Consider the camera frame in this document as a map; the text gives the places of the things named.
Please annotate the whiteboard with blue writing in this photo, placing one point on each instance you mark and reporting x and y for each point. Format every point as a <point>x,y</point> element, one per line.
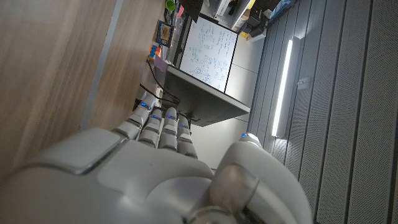
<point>208,49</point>

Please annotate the small grey ceiling sensor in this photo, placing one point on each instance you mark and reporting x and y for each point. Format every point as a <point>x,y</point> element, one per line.
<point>304,83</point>

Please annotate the small white box device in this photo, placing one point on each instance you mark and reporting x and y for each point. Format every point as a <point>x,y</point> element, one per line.
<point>158,92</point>

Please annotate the small box with printed picture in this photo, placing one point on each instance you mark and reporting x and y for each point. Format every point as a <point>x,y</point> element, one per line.
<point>164,33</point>

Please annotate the white shelf unit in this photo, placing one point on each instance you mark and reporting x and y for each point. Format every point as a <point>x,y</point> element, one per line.
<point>220,6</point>

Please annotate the purple sticky note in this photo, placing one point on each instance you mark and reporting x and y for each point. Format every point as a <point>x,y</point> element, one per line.
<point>160,63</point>

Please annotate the black flat computer monitor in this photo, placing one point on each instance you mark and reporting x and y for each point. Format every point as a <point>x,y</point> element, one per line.
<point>202,99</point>

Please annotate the colourful rubik's cube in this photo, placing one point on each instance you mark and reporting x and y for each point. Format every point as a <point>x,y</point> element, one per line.
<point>154,51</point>

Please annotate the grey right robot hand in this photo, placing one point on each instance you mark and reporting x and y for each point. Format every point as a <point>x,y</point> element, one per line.
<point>149,174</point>

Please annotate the long ceiling light strip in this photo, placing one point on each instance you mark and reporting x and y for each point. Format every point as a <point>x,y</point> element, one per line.
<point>281,93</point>

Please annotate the small green cup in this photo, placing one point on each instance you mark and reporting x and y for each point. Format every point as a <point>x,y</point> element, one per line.
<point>170,4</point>

